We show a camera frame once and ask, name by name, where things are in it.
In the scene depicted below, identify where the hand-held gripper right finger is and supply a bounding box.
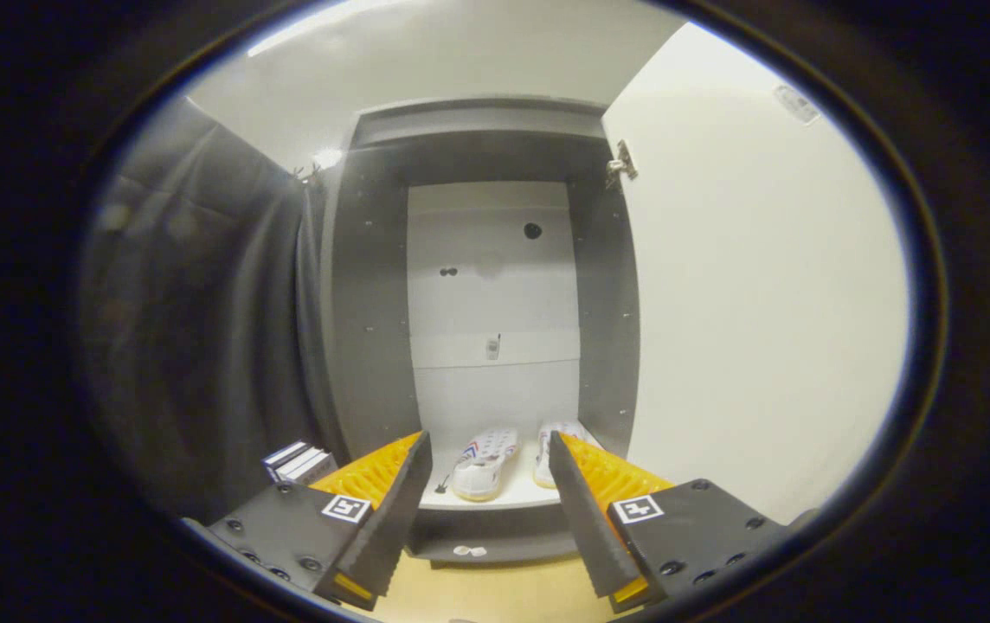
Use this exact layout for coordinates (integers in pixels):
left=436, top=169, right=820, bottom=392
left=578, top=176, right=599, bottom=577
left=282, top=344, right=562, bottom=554
left=549, top=430, right=816, bottom=615

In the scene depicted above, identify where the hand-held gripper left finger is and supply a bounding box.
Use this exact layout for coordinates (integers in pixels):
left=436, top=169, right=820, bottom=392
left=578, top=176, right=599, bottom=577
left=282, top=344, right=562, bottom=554
left=182, top=430, right=434, bottom=613

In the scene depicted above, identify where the white shoe with chevron stripes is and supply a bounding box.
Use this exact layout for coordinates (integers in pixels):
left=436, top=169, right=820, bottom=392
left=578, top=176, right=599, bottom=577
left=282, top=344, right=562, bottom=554
left=450, top=428, right=520, bottom=503
left=533, top=421, right=587, bottom=490

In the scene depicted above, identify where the white shoe cabinet door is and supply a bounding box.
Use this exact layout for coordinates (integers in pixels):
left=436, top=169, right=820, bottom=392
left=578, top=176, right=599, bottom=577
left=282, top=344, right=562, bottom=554
left=601, top=19, right=910, bottom=526

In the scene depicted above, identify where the metal door hinge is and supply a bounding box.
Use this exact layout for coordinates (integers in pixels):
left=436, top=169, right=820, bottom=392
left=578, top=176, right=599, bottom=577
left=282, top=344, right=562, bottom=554
left=605, top=140, right=639, bottom=189

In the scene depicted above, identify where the white spine book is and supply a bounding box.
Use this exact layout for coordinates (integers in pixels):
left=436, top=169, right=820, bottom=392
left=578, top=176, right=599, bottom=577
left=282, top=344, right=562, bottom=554
left=274, top=446, right=325, bottom=485

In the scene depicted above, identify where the blue spine book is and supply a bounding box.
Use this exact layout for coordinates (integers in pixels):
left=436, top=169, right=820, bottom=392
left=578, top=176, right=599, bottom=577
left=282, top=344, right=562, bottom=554
left=263, top=441, right=310, bottom=484

